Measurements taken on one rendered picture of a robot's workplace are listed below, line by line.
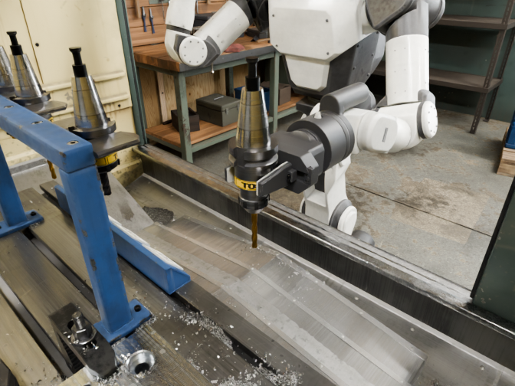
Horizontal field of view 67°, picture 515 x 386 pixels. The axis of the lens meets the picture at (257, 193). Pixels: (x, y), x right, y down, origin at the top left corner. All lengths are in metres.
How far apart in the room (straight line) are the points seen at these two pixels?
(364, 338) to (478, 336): 0.24
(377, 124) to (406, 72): 0.30
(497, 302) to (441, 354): 0.18
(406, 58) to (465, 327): 0.60
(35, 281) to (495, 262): 0.88
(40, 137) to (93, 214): 0.12
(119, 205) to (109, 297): 0.73
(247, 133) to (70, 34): 1.04
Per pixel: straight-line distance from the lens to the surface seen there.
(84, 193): 0.55
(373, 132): 0.64
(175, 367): 0.53
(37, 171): 1.45
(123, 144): 0.54
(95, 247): 0.59
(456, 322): 1.01
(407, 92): 0.92
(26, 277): 0.89
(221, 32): 1.17
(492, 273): 0.91
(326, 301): 0.98
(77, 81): 0.58
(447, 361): 1.02
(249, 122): 0.46
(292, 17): 1.07
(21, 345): 0.76
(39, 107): 0.75
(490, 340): 1.01
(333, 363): 0.87
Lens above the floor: 1.42
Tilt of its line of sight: 30 degrees down
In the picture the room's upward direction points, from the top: straight up
